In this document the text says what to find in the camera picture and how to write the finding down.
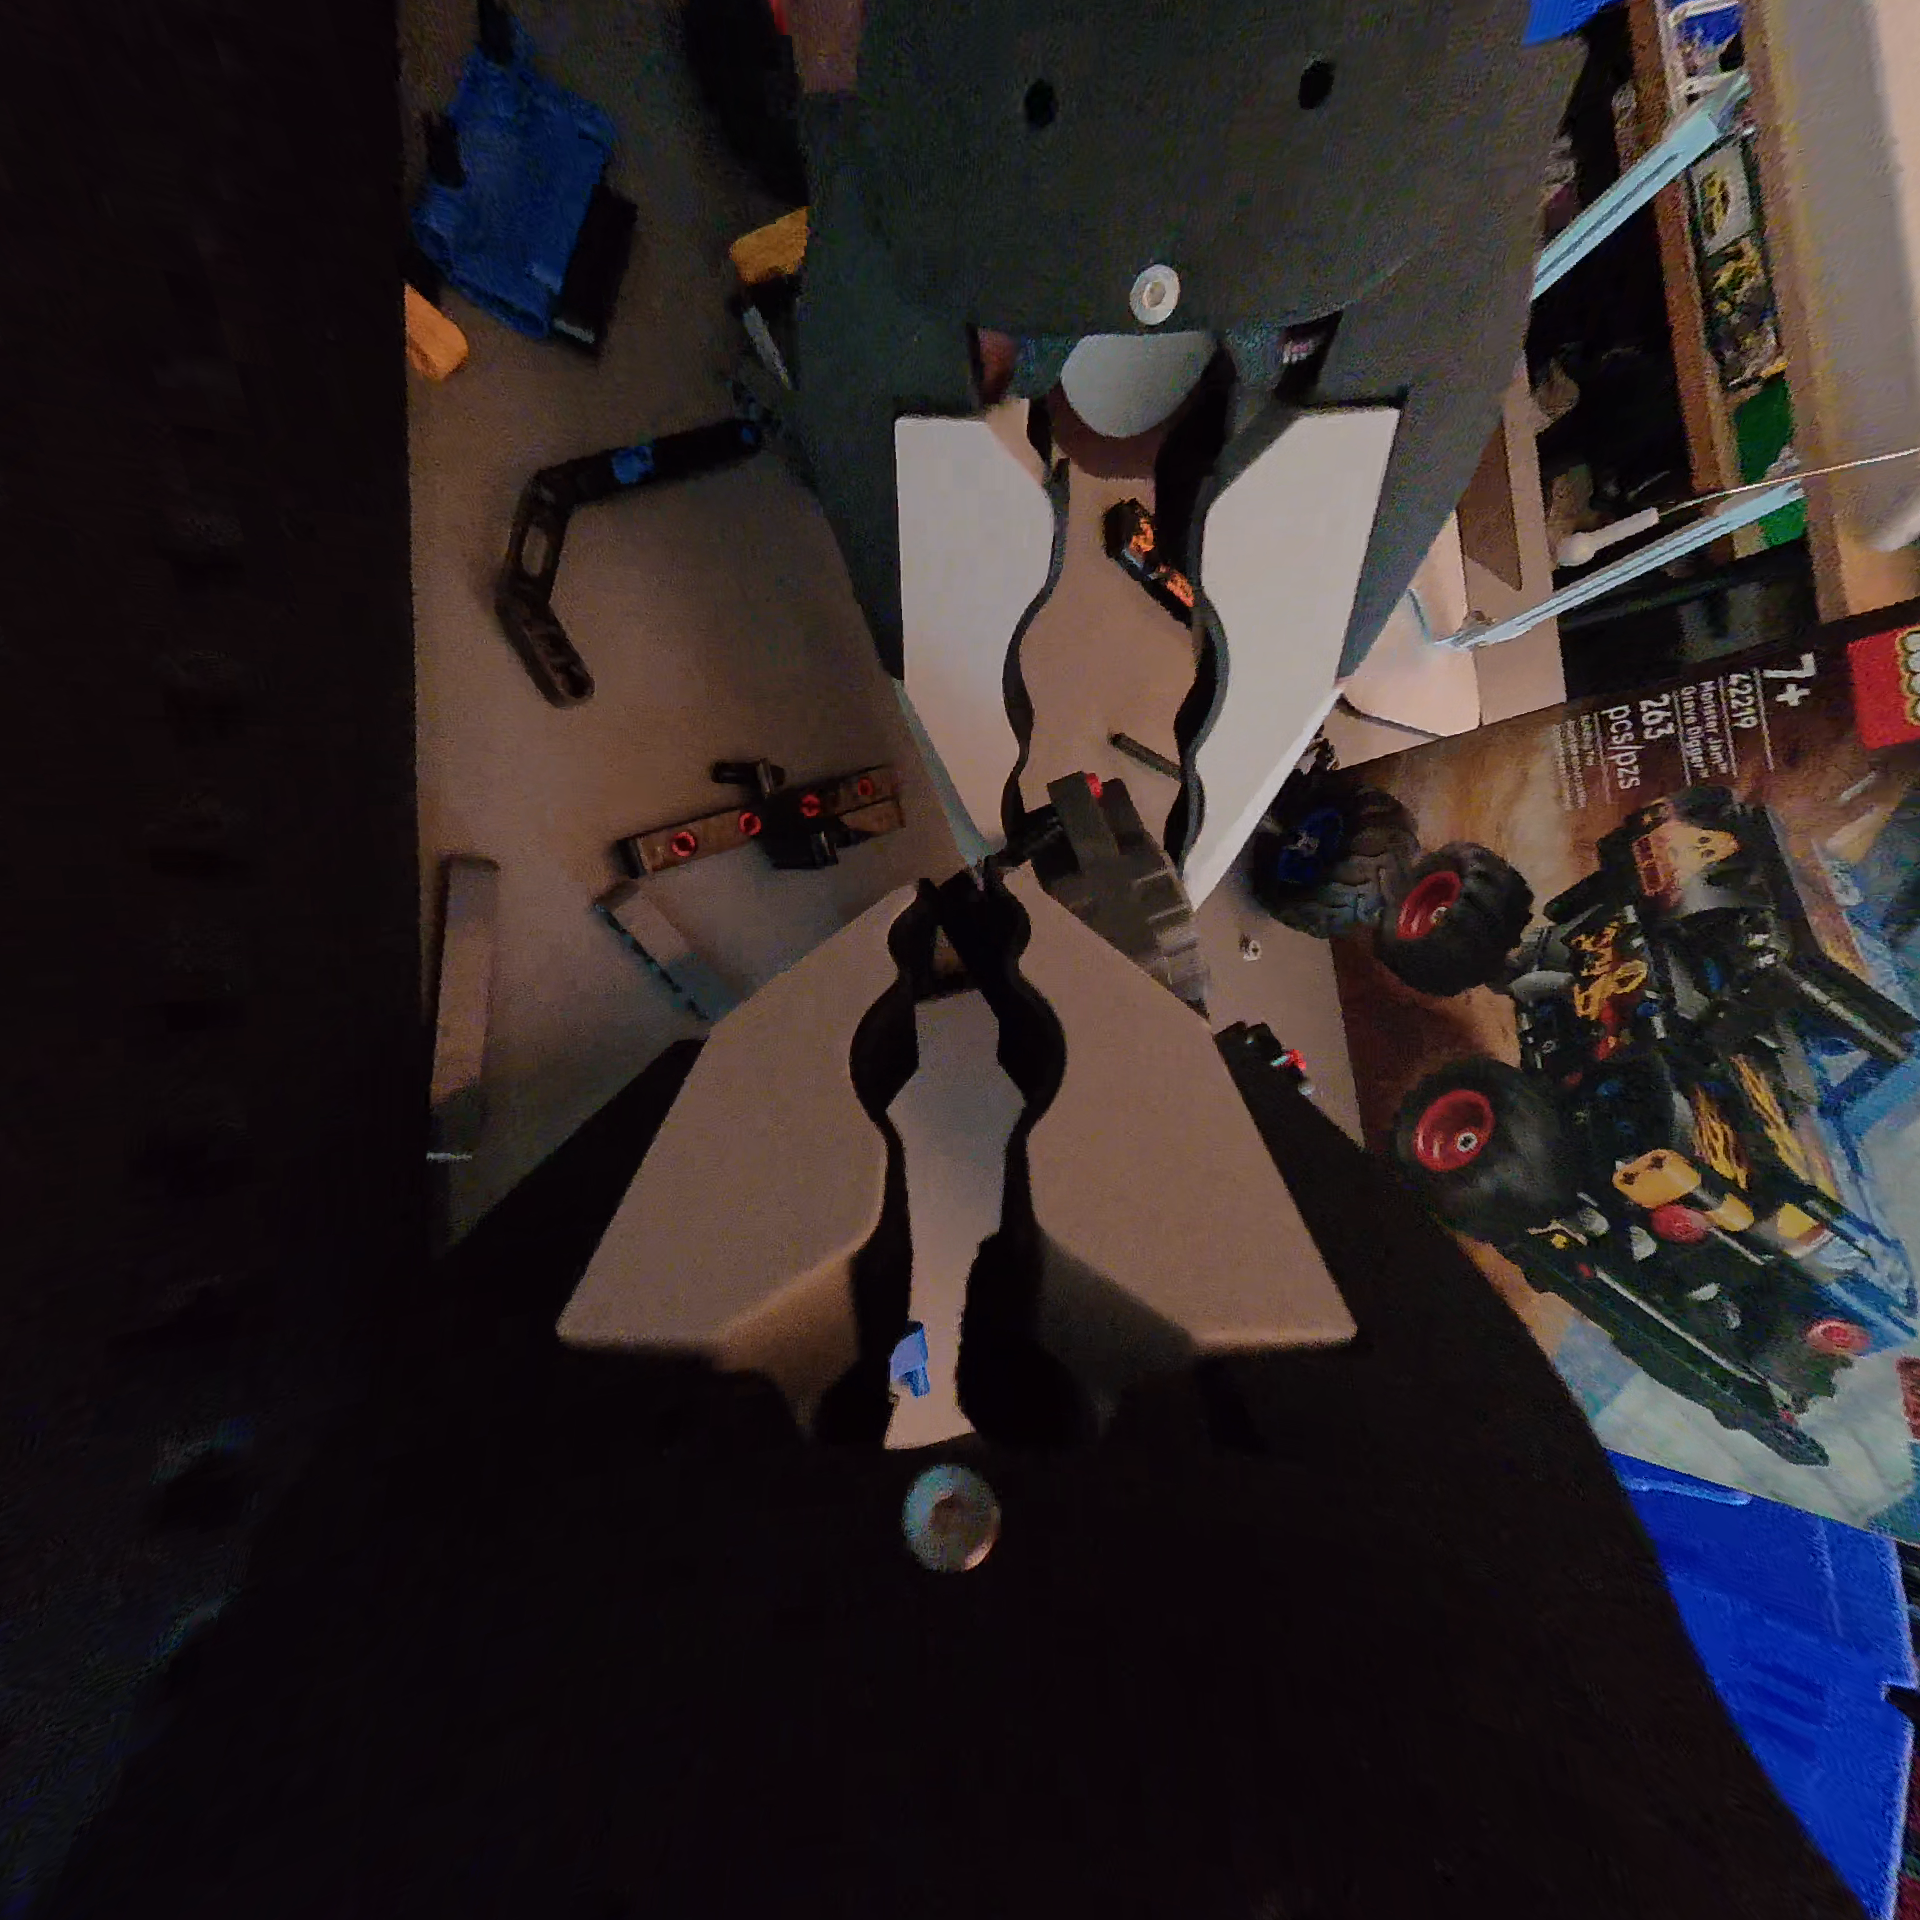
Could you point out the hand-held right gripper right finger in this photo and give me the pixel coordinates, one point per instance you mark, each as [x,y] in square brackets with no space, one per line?
[1184,1202]

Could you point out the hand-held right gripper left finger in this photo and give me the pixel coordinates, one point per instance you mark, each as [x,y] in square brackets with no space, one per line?
[721,1202]

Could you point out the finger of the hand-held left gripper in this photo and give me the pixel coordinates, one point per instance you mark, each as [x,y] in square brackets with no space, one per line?
[1289,599]
[960,570]

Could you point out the toy truck chassis with motor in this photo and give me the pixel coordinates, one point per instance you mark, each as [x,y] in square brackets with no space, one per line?
[1118,870]

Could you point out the small black flame-print piece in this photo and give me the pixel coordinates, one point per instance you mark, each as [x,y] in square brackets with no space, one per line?
[1152,564]

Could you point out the small black piece red pin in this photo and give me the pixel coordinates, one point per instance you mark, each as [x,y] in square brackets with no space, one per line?
[1261,1059]

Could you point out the short black axle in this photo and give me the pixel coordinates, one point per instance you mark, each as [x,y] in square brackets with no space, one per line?
[1149,755]

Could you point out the small blue pin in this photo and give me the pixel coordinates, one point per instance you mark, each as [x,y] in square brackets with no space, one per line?
[908,1358]

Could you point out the short grey toy beam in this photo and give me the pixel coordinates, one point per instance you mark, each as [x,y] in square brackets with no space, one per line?
[669,954]

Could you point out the black toy wheel on axle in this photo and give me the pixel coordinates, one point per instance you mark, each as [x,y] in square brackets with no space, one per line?
[1329,855]

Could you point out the black beam with red pins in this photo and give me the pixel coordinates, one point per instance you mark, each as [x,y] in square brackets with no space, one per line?
[705,840]

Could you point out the black angled toy beam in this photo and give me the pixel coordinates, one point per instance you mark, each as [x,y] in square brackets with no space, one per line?
[528,586]

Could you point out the toy truck set box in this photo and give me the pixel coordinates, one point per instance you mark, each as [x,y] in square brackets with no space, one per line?
[1650,1051]

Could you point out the blue toy body panel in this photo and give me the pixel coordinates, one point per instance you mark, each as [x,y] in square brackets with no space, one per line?
[510,195]

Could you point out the blue bin at right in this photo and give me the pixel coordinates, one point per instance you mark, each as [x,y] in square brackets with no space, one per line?
[1799,1651]

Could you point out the black perforated surface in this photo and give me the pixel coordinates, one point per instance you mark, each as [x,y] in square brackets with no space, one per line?
[196,599]

